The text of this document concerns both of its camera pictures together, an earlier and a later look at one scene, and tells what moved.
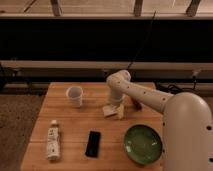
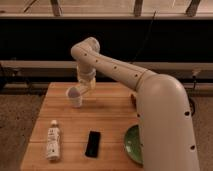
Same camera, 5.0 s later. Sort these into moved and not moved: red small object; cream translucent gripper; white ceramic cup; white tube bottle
Moved: cream translucent gripper
Not moved: red small object; white tube bottle; white ceramic cup
